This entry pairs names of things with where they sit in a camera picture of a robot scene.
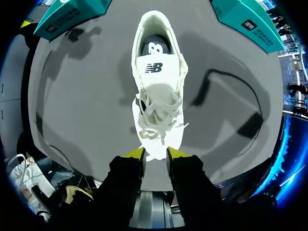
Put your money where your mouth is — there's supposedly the teal box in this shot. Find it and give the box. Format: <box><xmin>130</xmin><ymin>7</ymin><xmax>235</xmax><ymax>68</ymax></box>
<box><xmin>33</xmin><ymin>0</ymin><xmax>114</xmax><ymax>42</ymax></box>
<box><xmin>211</xmin><ymin>0</ymin><xmax>285</xmax><ymax>54</ymax></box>

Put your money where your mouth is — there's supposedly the black and blue insole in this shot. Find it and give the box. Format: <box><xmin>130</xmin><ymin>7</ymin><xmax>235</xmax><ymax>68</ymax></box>
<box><xmin>141</xmin><ymin>35</ymin><xmax>172</xmax><ymax>56</ymax></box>

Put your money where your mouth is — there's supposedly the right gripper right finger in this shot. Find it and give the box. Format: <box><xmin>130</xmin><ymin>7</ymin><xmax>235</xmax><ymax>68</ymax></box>
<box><xmin>166</xmin><ymin>146</ymin><xmax>225</xmax><ymax>229</ymax></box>

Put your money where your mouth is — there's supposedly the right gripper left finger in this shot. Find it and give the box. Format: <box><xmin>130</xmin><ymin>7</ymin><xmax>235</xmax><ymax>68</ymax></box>
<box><xmin>95</xmin><ymin>147</ymin><xmax>147</xmax><ymax>229</ymax></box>

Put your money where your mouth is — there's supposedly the white shoe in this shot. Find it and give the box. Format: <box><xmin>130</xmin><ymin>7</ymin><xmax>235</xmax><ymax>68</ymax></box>
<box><xmin>131</xmin><ymin>10</ymin><xmax>190</xmax><ymax>162</ymax></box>

